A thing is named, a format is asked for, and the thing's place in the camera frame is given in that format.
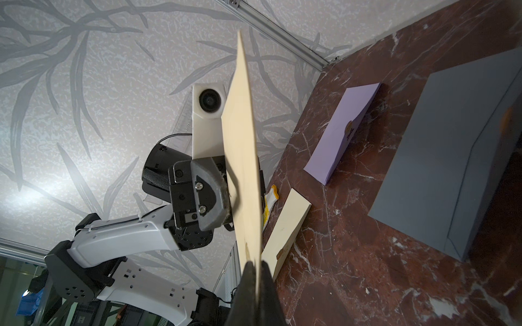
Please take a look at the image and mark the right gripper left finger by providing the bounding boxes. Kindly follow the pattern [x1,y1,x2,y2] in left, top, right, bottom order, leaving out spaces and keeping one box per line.
[224,262,257,326]

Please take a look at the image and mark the horizontal aluminium frame bar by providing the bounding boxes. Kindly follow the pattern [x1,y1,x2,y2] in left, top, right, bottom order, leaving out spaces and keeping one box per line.
[216,0,330,71]

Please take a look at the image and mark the grey envelope with gold seal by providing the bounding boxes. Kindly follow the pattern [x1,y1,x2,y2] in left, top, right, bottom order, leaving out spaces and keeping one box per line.
[369,48,521,261]

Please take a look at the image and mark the pale yellow envelope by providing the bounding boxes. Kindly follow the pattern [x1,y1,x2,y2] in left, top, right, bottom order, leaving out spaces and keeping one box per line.
[262,189,311,281]

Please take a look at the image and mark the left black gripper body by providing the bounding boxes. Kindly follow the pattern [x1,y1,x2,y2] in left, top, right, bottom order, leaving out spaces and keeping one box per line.
[169,156,224,229]

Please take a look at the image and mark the tan kraft envelope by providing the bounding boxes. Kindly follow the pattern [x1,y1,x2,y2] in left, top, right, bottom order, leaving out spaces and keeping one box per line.
[222,31,262,303]

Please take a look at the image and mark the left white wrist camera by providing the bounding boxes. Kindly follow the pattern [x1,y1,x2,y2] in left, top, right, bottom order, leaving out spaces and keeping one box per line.
[192,83,226,159]

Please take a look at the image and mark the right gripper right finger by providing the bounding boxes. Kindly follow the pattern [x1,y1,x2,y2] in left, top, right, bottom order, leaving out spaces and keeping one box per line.
[259,261,288,326]

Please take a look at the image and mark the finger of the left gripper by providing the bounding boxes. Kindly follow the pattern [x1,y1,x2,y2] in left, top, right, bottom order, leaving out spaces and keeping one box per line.
[190,158,232,231]

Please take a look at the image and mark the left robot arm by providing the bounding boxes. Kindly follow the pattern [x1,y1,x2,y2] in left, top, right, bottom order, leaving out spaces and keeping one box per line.
[44,136,232,325]

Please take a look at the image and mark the lilac envelope with gold seal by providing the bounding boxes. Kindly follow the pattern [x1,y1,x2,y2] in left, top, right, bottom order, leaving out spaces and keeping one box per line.
[304,83,381,186]

